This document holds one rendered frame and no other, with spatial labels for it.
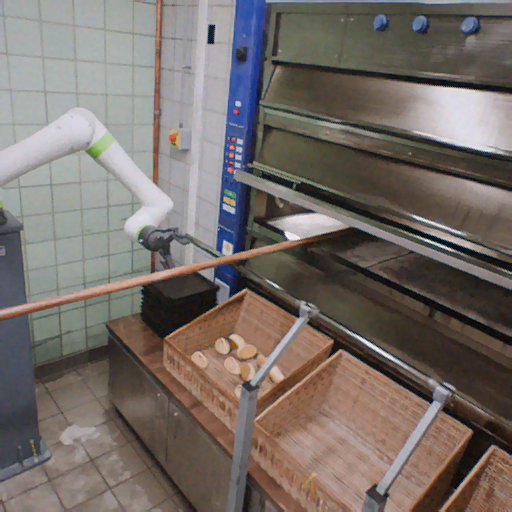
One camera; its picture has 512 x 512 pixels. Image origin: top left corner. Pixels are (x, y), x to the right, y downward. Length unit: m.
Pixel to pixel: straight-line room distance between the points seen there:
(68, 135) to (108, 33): 1.08
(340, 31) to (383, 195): 0.61
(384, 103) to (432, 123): 0.20
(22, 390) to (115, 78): 1.60
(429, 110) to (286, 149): 0.65
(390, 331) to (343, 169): 0.63
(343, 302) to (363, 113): 0.73
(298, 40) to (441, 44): 0.60
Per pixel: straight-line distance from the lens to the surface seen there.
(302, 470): 1.62
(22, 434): 2.54
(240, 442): 1.63
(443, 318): 1.68
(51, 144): 1.72
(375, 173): 1.74
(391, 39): 1.74
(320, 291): 1.98
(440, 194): 1.61
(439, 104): 1.62
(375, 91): 1.75
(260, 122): 2.12
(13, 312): 1.42
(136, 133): 2.79
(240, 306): 2.30
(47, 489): 2.54
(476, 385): 1.71
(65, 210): 2.73
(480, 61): 1.58
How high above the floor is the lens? 1.89
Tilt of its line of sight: 23 degrees down
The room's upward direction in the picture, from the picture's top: 7 degrees clockwise
